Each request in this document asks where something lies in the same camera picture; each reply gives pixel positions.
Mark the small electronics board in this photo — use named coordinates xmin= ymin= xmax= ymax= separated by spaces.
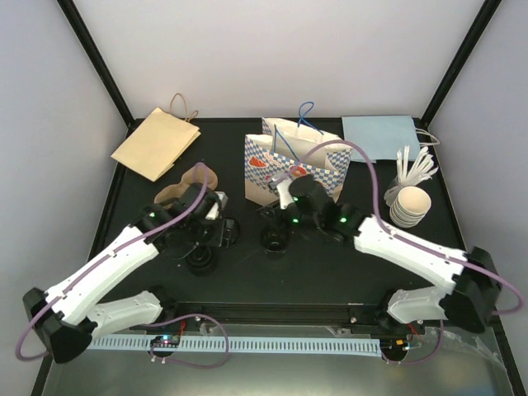
xmin=380 ymin=338 xmax=422 ymax=355
xmin=149 ymin=335 xmax=180 ymax=350

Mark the small electronics board right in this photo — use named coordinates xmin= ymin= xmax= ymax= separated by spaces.
xmin=380 ymin=338 xmax=422 ymax=355

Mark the stack of paper cups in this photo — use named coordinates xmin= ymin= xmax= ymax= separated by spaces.
xmin=389 ymin=186 xmax=431 ymax=229

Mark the stack of black lids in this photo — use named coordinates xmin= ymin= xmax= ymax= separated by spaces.
xmin=186 ymin=246 xmax=217 ymax=276

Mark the brown cardboard cup carrier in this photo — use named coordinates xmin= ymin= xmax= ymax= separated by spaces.
xmin=153 ymin=165 xmax=219 ymax=204

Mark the brown kraft paper bag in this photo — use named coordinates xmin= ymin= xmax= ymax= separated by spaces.
xmin=111 ymin=107 xmax=200 ymax=182

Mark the right black frame post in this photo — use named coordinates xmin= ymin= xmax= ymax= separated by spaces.
xmin=420 ymin=0 xmax=502 ymax=128

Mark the single black lid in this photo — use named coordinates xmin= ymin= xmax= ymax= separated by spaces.
xmin=260 ymin=229 xmax=290 ymax=260

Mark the black frame post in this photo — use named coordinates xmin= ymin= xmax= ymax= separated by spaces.
xmin=420 ymin=0 xmax=502 ymax=128
xmin=57 ymin=0 xmax=135 ymax=128

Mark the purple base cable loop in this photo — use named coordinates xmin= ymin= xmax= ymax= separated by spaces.
xmin=148 ymin=315 xmax=230 ymax=369

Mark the light blue slotted cable duct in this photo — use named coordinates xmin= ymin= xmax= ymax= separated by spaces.
xmin=88 ymin=334 xmax=381 ymax=357

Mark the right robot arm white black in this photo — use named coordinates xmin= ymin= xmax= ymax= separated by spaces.
xmin=261 ymin=174 xmax=502 ymax=333

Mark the blue checkered paper bag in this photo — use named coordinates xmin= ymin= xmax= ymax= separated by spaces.
xmin=244 ymin=101 xmax=353 ymax=206

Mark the small electronics board left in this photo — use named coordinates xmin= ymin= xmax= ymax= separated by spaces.
xmin=149 ymin=335 xmax=180 ymax=350

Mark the left black frame post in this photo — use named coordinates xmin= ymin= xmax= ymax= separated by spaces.
xmin=57 ymin=0 xmax=135 ymax=128

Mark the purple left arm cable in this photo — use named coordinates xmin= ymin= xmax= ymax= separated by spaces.
xmin=15 ymin=163 xmax=210 ymax=362

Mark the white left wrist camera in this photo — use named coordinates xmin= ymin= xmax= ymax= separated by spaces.
xmin=205 ymin=191 xmax=228 ymax=220

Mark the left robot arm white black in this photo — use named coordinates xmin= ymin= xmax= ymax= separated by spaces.
xmin=23 ymin=182 xmax=239 ymax=364

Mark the light blue paper bag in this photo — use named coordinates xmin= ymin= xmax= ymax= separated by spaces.
xmin=342 ymin=115 xmax=440 ymax=163

